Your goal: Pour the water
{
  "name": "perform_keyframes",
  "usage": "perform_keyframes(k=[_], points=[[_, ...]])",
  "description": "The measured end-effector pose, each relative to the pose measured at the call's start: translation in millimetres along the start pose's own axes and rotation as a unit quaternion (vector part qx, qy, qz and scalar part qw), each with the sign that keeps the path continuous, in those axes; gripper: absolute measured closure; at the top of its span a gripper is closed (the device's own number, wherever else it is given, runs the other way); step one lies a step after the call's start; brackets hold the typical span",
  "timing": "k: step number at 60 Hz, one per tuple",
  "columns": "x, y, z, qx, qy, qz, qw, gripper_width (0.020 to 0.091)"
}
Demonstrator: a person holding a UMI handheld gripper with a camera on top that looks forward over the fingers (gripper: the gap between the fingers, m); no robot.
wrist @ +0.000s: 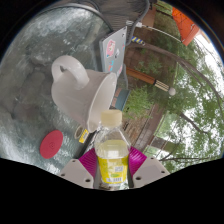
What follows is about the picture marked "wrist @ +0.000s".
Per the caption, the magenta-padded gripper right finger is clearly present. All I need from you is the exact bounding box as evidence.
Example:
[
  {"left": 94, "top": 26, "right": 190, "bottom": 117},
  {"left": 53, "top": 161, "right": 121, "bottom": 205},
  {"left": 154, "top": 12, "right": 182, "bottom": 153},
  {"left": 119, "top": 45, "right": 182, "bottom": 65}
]
[{"left": 128, "top": 145, "right": 171, "bottom": 188}]

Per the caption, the wooden lamp post with globe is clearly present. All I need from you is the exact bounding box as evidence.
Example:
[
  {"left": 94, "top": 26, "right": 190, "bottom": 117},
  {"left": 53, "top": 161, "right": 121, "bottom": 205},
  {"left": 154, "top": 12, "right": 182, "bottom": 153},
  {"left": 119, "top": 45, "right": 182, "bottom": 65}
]
[{"left": 125, "top": 67, "right": 177, "bottom": 97}]

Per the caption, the clear bottle with yellow label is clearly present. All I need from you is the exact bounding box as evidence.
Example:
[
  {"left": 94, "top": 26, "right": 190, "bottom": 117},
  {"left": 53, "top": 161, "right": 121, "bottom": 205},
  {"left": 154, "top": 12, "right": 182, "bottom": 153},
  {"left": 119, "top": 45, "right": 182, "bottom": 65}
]
[{"left": 93, "top": 109, "right": 132, "bottom": 190}]

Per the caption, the orange patio umbrella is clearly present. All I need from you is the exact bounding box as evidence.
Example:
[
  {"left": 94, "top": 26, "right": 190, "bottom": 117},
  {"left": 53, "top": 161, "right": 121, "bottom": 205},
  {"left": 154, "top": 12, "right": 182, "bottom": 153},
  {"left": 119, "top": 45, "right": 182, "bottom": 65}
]
[{"left": 125, "top": 6, "right": 201, "bottom": 48}]

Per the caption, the white ceramic mug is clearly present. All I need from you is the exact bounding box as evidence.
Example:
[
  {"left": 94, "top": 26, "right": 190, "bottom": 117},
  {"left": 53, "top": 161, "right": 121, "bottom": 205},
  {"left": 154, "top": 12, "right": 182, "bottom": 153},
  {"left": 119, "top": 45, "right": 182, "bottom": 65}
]
[{"left": 50, "top": 54, "right": 118, "bottom": 134}]

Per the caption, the yellow and blue striped cone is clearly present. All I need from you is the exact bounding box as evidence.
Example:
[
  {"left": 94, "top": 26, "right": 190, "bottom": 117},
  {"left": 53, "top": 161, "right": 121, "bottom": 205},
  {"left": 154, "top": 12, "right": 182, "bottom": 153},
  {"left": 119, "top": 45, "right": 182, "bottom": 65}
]
[{"left": 130, "top": 35, "right": 147, "bottom": 46}]

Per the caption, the silver laptop with stickers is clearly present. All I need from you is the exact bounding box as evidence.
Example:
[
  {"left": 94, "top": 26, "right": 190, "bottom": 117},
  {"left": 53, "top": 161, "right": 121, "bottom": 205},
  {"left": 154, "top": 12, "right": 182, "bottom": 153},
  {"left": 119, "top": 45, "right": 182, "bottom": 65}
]
[{"left": 98, "top": 26, "right": 128, "bottom": 78}]

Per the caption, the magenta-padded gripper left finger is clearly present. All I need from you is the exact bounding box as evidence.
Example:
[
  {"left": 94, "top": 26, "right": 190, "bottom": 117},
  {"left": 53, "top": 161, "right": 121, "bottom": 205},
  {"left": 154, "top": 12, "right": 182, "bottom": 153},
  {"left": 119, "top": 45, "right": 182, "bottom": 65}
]
[{"left": 58, "top": 148, "right": 98, "bottom": 188}]

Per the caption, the flat round red coaster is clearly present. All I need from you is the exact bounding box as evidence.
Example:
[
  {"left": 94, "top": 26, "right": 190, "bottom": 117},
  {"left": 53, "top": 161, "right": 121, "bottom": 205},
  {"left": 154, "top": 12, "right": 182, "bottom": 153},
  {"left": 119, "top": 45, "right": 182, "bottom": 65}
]
[{"left": 39, "top": 129, "right": 64, "bottom": 160}]

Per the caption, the grey wicker patio chair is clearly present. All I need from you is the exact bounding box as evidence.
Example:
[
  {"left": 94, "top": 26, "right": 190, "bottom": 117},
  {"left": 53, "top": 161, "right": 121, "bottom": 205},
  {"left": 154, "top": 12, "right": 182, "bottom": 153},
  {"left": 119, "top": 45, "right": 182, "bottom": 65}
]
[{"left": 93, "top": 0, "right": 154, "bottom": 38}]

